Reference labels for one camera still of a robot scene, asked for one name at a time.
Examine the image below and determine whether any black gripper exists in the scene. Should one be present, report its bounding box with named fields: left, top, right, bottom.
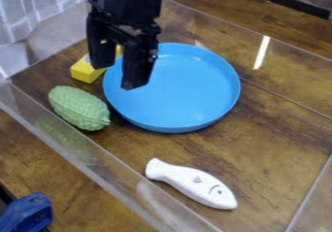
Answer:
left=85, top=0, right=162, bottom=90

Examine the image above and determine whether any blue round tray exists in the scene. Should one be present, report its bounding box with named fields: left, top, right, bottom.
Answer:
left=102, top=43, right=241, bottom=133

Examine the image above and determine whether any white toy fish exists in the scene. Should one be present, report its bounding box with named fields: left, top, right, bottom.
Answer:
left=145, top=158, right=237, bottom=210

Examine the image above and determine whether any yellow rectangular block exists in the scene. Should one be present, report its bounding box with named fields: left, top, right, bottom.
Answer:
left=69, top=43, right=122, bottom=84

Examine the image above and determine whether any green bumpy toy gourd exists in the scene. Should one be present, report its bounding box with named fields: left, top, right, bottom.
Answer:
left=48, top=85, right=110, bottom=131

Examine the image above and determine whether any white checkered curtain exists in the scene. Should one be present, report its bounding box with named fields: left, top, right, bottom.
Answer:
left=0, top=0, right=85, bottom=45

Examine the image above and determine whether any clear acrylic barrier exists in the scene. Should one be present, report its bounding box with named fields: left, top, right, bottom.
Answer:
left=0, top=1, right=332, bottom=232

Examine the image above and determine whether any blue clamp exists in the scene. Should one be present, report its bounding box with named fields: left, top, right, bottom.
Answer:
left=0, top=192, right=53, bottom=232

